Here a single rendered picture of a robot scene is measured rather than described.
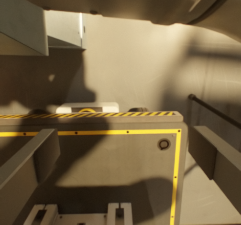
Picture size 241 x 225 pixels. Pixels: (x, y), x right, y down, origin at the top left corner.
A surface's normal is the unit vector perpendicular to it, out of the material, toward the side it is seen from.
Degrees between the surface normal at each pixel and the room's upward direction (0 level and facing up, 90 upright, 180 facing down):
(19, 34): 68
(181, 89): 0
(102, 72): 0
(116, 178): 0
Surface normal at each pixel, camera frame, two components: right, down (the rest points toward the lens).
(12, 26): 0.93, 0.12
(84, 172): 0.00, 0.25
